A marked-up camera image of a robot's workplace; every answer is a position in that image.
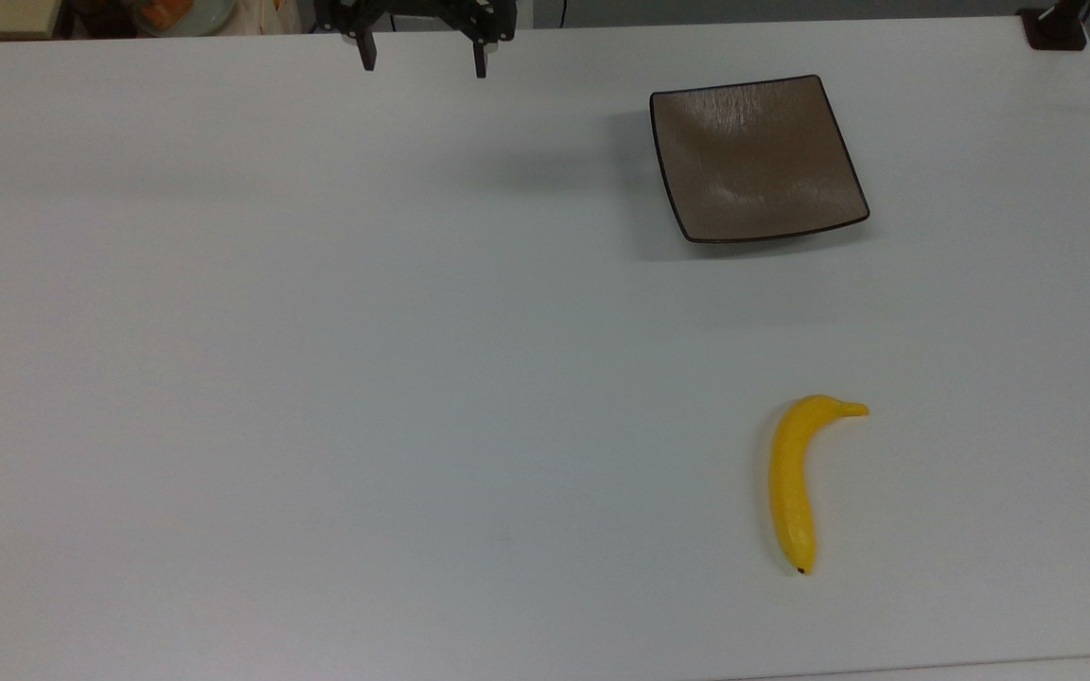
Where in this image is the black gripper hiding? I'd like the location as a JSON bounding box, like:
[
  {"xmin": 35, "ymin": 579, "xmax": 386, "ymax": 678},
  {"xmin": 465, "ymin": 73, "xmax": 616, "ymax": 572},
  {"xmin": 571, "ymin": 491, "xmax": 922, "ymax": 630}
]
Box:
[{"xmin": 315, "ymin": 0, "xmax": 516, "ymax": 79}]

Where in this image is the yellow banana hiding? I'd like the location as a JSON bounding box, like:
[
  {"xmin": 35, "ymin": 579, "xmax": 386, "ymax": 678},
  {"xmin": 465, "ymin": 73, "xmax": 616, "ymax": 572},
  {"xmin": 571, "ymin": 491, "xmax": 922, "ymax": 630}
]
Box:
[{"xmin": 768, "ymin": 393, "xmax": 870, "ymax": 576}]

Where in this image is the round plate with orange food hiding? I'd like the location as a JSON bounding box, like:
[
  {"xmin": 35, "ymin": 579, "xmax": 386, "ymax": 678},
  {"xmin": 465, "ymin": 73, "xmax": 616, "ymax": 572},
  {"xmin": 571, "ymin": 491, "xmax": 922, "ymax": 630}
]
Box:
[{"xmin": 132, "ymin": 0, "xmax": 237, "ymax": 38}]

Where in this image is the brown square ceramic plate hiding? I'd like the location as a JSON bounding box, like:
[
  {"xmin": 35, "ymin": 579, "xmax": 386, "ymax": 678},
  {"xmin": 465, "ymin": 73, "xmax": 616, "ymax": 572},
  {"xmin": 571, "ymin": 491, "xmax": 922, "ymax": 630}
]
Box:
[{"xmin": 649, "ymin": 74, "xmax": 871, "ymax": 245}]

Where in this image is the cream plastic bag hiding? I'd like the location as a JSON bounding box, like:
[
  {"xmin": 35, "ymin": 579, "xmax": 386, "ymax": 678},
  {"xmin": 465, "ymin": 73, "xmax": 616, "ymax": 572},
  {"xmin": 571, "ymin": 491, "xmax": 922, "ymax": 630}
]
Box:
[{"xmin": 234, "ymin": 0, "xmax": 303, "ymax": 38}]

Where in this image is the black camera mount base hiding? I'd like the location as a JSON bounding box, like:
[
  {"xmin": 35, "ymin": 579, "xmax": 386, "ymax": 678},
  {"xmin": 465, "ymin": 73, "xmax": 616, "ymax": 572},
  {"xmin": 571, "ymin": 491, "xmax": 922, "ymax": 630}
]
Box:
[{"xmin": 1016, "ymin": 0, "xmax": 1090, "ymax": 52}]

